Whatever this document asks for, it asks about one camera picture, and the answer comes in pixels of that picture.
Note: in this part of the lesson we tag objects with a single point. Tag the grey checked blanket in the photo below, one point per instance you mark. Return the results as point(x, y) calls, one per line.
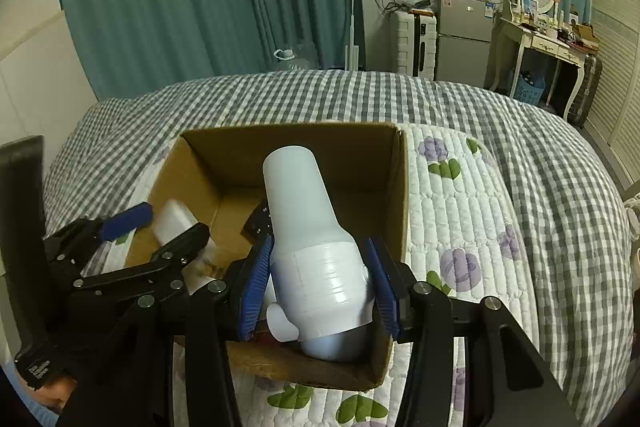
point(550, 167)

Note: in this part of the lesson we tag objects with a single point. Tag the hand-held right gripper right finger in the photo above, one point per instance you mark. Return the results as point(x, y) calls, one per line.
point(384, 292)

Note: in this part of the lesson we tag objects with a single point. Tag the person's left hand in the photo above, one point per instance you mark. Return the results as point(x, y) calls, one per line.
point(52, 394)

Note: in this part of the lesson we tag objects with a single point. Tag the blue plastic basket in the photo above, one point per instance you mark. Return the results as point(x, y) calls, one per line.
point(529, 87)

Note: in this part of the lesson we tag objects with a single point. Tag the cardboard box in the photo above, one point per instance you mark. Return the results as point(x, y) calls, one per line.
point(310, 147)

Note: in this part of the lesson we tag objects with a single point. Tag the white standing pole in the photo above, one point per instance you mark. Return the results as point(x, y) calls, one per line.
point(353, 27)

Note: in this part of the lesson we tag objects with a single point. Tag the white bottle with red label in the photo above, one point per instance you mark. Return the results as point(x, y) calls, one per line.
point(172, 217)

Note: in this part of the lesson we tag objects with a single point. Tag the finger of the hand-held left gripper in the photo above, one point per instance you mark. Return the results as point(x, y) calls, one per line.
point(180, 242)
point(125, 221)

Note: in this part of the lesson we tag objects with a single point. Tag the brown box on table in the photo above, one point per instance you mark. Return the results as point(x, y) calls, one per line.
point(585, 33)

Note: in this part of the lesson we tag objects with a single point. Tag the white suitcase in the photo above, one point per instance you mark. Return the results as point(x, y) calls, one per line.
point(412, 44)

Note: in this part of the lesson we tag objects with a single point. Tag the dark suitcase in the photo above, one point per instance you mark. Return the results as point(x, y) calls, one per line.
point(587, 89)

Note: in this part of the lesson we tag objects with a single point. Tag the white louvred wardrobe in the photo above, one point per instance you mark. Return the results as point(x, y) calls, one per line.
point(617, 72)

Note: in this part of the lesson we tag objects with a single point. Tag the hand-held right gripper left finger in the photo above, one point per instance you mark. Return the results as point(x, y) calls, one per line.
point(255, 292)

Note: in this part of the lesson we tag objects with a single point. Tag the large white bottle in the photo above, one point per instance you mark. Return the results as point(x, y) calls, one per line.
point(310, 257)

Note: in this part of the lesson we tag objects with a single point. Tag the wide green curtain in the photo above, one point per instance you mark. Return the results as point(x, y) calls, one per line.
point(150, 2)

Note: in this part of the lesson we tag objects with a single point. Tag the clear water jug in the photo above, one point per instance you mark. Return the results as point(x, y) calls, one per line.
point(297, 57)

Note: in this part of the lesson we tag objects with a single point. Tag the small silver fridge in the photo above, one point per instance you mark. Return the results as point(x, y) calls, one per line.
point(462, 37)

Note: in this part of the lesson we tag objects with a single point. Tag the quilted floral mat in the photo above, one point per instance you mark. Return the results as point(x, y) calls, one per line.
point(450, 227)

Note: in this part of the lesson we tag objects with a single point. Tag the white dressing table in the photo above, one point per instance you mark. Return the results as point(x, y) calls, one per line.
point(535, 37)

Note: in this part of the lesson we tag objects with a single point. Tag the black device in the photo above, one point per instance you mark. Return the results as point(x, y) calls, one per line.
point(257, 222)

